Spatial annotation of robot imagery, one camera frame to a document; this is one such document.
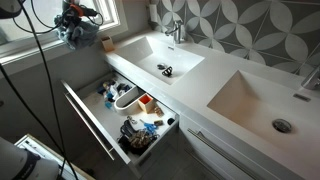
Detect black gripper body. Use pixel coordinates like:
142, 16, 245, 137
61, 0, 85, 27

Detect white wall plate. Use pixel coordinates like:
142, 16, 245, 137
148, 3, 159, 24

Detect open white vanity drawer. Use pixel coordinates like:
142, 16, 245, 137
60, 71, 180, 167

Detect beige twine bundle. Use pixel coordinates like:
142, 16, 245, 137
152, 105, 165, 118

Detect wooden box orange inside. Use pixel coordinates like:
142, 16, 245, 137
137, 92, 156, 114

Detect steel drawer handle bar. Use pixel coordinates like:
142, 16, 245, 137
186, 127, 264, 180
64, 92, 116, 161

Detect small wooden cup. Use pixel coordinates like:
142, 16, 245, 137
99, 35, 116, 53

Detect small metal scissors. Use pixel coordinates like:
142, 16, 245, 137
126, 115, 139, 126

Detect white framed window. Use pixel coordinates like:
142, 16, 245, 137
0, 0, 129, 48

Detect dark blue pouch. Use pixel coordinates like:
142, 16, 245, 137
96, 85, 107, 96

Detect white oval dish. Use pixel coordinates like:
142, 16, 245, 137
113, 84, 148, 116

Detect black sink drain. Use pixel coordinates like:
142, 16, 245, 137
161, 65, 174, 78

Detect chrome faucet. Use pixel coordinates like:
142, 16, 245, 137
164, 19, 186, 45
300, 64, 320, 91

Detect black cable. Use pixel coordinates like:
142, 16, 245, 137
18, 0, 79, 180
12, 0, 105, 35
0, 63, 67, 180

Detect blue knitted towel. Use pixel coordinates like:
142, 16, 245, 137
54, 18, 101, 51

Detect wood framed robot platform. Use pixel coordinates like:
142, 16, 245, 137
14, 133, 97, 180

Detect orange black camera mount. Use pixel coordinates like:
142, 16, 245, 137
70, 3, 100, 18

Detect closed white vanity drawer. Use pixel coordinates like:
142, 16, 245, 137
178, 113, 301, 180

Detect white window sill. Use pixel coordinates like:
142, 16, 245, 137
0, 28, 129, 81

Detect chrome sink drain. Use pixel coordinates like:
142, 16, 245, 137
271, 117, 294, 134

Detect white rectangular sink basin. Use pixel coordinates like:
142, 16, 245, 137
111, 34, 206, 86
206, 68, 320, 171

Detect blue handled scissors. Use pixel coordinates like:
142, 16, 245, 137
139, 118, 160, 135

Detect camouflage fabric scrunchie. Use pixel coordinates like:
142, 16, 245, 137
128, 128, 153, 150

